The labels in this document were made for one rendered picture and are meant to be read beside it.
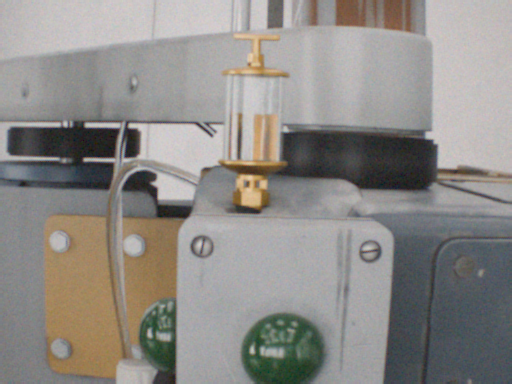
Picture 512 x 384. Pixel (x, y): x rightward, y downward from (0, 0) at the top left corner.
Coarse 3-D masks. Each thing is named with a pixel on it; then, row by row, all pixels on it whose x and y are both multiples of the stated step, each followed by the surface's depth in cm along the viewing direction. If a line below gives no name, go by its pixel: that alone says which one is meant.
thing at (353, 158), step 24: (288, 144) 56; (312, 144) 55; (336, 144) 54; (360, 144) 54; (384, 144) 54; (408, 144) 55; (432, 144) 56; (288, 168) 56; (312, 168) 55; (336, 168) 55; (360, 168) 54; (384, 168) 54; (408, 168) 55; (432, 168) 56
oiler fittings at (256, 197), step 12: (240, 36) 46; (252, 36) 46; (264, 36) 46; (276, 36) 46; (252, 48) 46; (252, 60) 46; (228, 72) 46; (240, 72) 45; (252, 72) 45; (264, 72) 45; (276, 72) 45; (228, 168) 46; (240, 168) 46; (252, 168) 45; (264, 168) 45; (276, 168) 46; (240, 180) 46; (252, 180) 46; (264, 180) 46; (240, 192) 46; (252, 192) 46; (264, 192) 46; (240, 204) 46; (252, 204) 46; (264, 204) 46
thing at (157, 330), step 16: (160, 304) 40; (176, 304) 40; (144, 320) 40; (160, 320) 40; (176, 320) 40; (144, 336) 40; (160, 336) 39; (144, 352) 40; (160, 352) 39; (176, 352) 39; (160, 368) 40
